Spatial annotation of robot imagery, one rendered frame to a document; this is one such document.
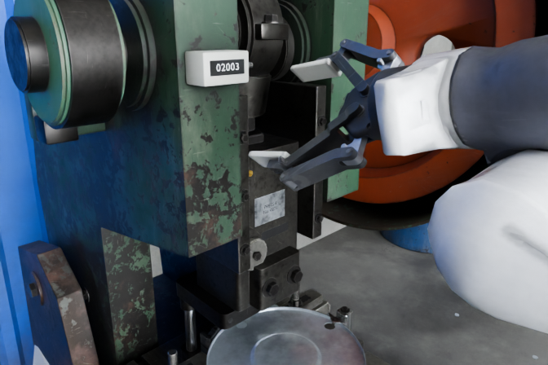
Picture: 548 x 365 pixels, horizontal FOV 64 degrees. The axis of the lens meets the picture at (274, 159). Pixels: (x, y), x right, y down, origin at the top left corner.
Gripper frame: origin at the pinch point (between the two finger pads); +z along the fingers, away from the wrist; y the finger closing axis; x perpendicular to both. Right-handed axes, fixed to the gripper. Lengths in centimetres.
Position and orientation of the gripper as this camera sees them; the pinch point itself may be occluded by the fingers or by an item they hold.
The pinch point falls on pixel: (283, 114)
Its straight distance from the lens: 58.4
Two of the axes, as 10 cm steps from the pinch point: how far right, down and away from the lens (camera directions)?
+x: -6.6, -5.0, -5.6
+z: -6.4, -0.2, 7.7
